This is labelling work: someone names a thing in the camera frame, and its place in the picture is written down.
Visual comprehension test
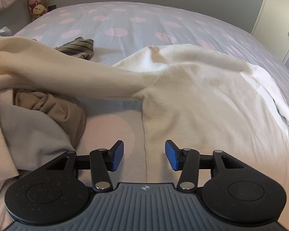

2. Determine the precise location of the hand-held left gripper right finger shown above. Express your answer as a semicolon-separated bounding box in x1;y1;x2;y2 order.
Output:
165;140;248;193

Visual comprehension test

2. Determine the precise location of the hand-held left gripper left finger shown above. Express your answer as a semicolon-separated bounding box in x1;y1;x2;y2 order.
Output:
41;140;124;193

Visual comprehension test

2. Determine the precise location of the cream knit sweater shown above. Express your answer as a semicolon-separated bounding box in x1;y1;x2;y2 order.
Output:
0;36;289;198

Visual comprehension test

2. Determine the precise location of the tan garment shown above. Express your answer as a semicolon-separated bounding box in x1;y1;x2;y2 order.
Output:
14;89;86;148

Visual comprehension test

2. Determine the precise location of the light grey hoodie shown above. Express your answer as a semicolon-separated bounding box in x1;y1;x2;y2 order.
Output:
0;96;74;171

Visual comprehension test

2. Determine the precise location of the olive striped garment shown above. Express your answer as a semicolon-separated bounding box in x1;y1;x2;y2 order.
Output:
54;37;94;60

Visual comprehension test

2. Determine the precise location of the bed with pink dotted sheet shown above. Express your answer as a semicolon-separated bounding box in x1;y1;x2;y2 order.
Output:
0;1;289;231

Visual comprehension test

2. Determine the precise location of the column of plush toys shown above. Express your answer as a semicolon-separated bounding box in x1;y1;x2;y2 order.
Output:
26;0;49;23

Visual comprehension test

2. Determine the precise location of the cream door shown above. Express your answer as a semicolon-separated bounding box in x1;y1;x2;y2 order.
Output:
250;0;289;63

